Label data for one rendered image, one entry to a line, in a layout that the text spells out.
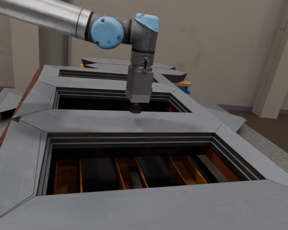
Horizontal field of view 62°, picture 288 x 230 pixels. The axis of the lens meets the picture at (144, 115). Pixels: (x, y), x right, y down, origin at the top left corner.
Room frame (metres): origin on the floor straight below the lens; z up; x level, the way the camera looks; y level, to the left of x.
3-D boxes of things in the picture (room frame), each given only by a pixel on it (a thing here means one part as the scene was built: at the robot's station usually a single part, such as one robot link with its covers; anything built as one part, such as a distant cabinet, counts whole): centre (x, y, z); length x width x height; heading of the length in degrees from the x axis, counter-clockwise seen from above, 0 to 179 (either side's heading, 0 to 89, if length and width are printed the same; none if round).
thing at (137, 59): (0.79, 0.03, 1.08); 0.08 x 0.08 x 0.05
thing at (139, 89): (0.79, 0.02, 1.01); 0.10 x 0.09 x 0.16; 111
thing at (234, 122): (1.20, -0.42, 0.77); 0.45 x 0.20 x 0.04; 19
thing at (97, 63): (1.83, 0.12, 0.82); 0.80 x 0.40 x 0.06; 109
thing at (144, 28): (0.79, 0.04, 1.16); 0.09 x 0.08 x 0.11; 95
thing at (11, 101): (1.16, 0.67, 0.70); 0.39 x 0.12 x 0.04; 19
